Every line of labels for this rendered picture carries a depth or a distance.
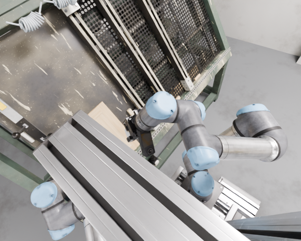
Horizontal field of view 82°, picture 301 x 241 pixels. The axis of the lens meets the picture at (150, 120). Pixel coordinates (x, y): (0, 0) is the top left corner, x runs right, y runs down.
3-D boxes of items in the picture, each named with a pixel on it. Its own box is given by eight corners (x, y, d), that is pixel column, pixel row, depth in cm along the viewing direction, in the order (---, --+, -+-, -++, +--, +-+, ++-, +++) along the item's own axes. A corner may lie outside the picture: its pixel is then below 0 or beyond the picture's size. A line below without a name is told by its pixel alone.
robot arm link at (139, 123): (164, 122, 57) (144, 131, 53) (158, 126, 61) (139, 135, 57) (154, 103, 58) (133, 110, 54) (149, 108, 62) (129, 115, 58)
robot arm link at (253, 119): (183, 178, 99) (274, 127, 62) (176, 154, 107) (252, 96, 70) (198, 177, 105) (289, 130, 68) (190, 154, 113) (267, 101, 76)
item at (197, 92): (84, 217, 138) (88, 225, 129) (73, 210, 132) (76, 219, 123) (223, 56, 207) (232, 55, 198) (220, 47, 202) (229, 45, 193)
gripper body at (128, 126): (137, 117, 73) (147, 105, 62) (146, 135, 71) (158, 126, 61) (121, 123, 69) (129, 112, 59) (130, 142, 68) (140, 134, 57)
